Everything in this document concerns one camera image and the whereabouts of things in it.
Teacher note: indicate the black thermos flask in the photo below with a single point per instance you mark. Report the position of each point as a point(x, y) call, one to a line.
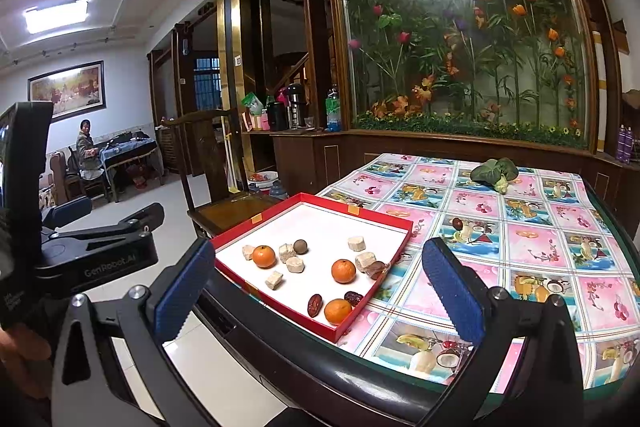
point(296, 102)

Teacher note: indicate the wooden chair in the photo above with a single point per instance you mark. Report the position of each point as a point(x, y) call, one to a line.
point(218, 141)

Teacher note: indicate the green plastic bottle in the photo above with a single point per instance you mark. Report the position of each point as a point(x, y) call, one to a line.
point(333, 111)

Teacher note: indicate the flower garden glass panel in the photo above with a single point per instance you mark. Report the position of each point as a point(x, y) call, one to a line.
point(506, 69)

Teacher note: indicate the colourful fruit print tablecloth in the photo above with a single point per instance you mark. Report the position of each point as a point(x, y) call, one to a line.
point(543, 238)

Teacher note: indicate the purple bottles on shelf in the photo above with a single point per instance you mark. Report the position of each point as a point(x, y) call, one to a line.
point(625, 142)

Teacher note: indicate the framed wall painting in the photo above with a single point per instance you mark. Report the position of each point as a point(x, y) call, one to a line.
point(72, 91)

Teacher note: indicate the green leafy vegetable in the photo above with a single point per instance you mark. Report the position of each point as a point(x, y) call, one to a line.
point(495, 173)

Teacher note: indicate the red date top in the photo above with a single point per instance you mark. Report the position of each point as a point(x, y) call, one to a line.
point(314, 305)

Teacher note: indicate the ceiling light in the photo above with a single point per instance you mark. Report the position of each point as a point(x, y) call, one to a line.
point(56, 16)

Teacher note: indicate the orange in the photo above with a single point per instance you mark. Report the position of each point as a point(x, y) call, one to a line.
point(343, 271)
point(264, 256)
point(337, 310)

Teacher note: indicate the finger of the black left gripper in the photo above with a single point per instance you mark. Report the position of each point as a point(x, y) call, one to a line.
point(146, 219)
point(61, 215)

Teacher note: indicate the red white tray box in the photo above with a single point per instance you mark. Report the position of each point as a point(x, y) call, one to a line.
point(326, 226)

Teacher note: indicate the left hand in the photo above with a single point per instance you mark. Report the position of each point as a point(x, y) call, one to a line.
point(19, 347)

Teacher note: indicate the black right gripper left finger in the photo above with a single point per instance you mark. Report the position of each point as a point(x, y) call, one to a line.
point(88, 386)

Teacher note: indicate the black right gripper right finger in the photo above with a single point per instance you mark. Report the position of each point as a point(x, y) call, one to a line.
point(546, 382)

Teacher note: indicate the beige cube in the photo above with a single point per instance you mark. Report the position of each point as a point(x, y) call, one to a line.
point(248, 251)

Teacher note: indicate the brown round kiwi fruit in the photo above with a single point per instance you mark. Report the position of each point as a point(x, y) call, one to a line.
point(300, 246)

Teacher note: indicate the dark red date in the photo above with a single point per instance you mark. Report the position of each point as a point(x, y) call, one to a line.
point(353, 298)

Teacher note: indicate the seated person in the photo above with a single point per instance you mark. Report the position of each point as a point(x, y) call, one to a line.
point(88, 155)

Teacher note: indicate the dark desk table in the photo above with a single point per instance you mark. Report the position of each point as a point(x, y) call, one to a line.
point(115, 155)

